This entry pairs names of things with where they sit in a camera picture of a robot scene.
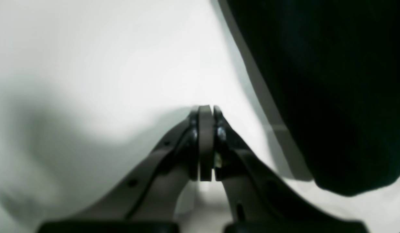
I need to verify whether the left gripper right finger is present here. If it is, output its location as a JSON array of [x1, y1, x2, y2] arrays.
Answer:
[[213, 106, 367, 233]]

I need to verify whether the black T-shirt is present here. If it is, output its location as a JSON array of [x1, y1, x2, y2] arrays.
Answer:
[[228, 0, 400, 196]]

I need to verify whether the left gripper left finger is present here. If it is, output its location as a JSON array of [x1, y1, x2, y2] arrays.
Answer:
[[39, 105, 213, 233]]

